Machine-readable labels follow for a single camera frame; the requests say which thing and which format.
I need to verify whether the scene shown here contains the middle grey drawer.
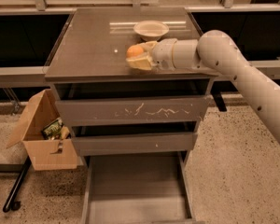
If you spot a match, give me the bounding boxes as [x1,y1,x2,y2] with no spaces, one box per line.
[72,133,197,156]

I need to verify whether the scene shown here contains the yellow packet in box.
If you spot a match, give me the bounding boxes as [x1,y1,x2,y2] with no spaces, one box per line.
[61,126,70,140]

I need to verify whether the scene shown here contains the bottom grey open drawer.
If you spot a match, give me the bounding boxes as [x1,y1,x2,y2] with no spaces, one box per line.
[80,152,204,224]

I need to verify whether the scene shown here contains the white bowl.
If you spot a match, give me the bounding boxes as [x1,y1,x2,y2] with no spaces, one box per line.
[133,21,169,41]

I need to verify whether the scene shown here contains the grey horizontal railing beam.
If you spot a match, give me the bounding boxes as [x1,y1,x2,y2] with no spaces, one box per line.
[0,60,280,89]

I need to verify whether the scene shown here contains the green snack bag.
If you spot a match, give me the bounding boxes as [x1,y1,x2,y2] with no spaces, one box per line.
[41,118,63,140]

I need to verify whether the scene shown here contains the top grey drawer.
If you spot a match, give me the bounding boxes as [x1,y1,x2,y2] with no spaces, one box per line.
[55,95,210,127]

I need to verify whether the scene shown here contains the grey drawer cabinet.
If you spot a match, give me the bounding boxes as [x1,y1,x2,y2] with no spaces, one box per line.
[44,7,221,161]

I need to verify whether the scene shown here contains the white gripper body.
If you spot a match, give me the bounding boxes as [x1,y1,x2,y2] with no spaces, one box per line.
[152,38,177,70]

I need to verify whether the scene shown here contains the orange fruit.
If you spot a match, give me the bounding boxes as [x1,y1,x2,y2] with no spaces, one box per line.
[126,45,144,58]

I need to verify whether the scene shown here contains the open cardboard box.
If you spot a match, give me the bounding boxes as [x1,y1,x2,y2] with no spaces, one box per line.
[7,89,78,171]

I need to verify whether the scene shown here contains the black metal floor leg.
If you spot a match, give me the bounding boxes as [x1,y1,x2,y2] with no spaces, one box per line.
[3,157,31,213]

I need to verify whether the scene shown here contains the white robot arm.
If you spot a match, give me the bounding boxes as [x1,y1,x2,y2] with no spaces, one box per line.
[126,30,280,144]

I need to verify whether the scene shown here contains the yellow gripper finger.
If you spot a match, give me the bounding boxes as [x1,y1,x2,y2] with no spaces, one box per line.
[140,41,158,52]
[126,55,155,71]

